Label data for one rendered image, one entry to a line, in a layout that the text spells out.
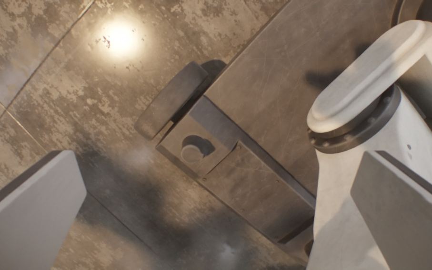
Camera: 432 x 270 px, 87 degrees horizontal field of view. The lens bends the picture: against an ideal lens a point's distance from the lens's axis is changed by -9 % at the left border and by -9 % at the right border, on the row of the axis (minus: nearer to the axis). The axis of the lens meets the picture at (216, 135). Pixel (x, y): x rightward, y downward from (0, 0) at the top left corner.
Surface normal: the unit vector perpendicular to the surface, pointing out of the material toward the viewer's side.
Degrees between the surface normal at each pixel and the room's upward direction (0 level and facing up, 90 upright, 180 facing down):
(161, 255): 0
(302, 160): 0
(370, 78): 45
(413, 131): 50
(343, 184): 90
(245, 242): 0
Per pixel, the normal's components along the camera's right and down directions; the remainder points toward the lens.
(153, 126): -0.25, 0.56
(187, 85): 0.43, -0.18
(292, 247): -0.07, 0.35
